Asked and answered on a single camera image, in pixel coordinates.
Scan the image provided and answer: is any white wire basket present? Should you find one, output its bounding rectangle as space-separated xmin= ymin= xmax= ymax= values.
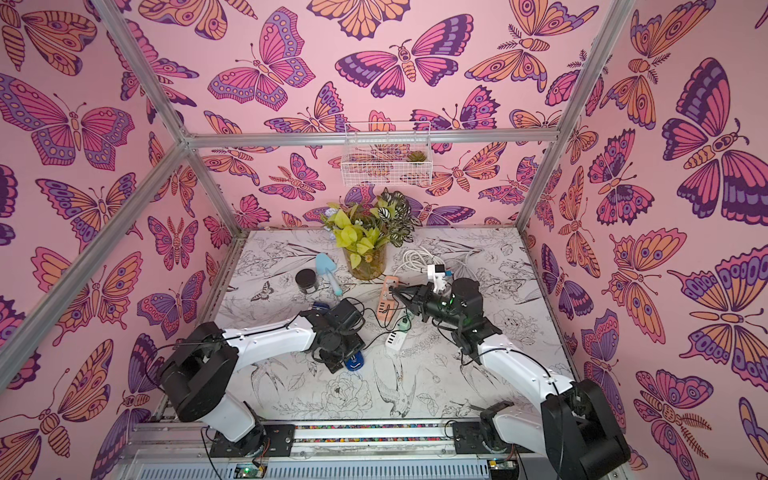
xmin=338 ymin=120 xmax=434 ymax=188

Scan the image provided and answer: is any white coiled power cord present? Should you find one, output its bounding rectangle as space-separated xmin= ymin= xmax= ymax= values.
xmin=392 ymin=242 xmax=475 ymax=277

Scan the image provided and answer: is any black round jar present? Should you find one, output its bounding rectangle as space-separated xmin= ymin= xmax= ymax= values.
xmin=294 ymin=268 xmax=319 ymax=295

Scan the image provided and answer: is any potted green plant glass vase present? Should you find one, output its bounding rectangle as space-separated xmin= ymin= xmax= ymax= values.
xmin=321 ymin=189 xmax=420 ymax=280

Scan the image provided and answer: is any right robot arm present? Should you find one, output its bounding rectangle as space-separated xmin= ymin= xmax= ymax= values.
xmin=390 ymin=278 xmax=631 ymax=479

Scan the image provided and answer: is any white power strip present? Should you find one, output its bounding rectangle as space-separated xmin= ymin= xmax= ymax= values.
xmin=384 ymin=330 xmax=407 ymax=352

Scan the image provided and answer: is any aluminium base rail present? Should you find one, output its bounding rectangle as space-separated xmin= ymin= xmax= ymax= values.
xmin=108 ymin=419 xmax=565 ymax=479

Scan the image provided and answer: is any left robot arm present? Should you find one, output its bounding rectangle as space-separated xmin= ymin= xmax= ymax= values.
xmin=157 ymin=299 xmax=364 ymax=453

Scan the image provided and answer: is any pink power strip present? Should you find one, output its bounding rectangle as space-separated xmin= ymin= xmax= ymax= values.
xmin=375 ymin=276 xmax=400 ymax=327

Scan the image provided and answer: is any black usb cable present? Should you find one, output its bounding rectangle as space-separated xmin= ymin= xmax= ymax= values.
xmin=359 ymin=314 xmax=415 ymax=352
xmin=344 ymin=287 xmax=400 ymax=331

